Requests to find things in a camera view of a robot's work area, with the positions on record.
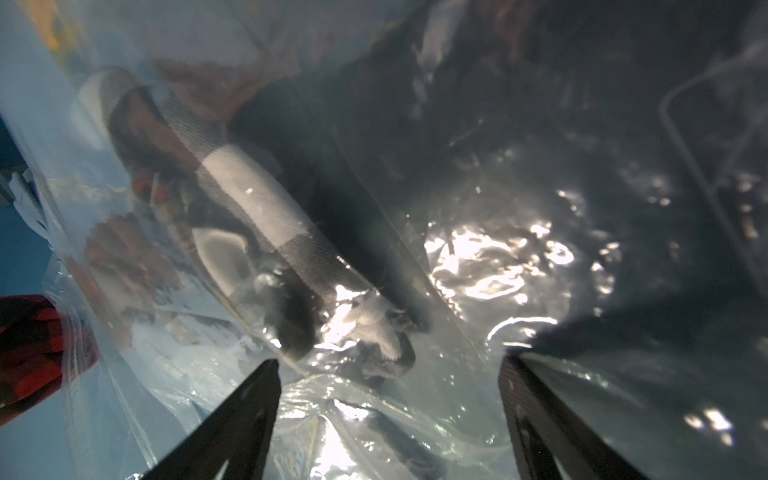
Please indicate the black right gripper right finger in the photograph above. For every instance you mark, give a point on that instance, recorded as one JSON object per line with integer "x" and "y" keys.
{"x": 549, "y": 440}

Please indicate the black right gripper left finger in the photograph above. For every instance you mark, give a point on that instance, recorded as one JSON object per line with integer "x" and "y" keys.
{"x": 233, "y": 442}

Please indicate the grey white checked shirt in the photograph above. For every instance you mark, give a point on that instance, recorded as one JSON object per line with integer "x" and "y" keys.
{"x": 248, "y": 240}

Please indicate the clear plastic vacuum bag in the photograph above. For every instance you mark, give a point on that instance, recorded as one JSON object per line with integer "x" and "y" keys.
{"x": 580, "y": 184}

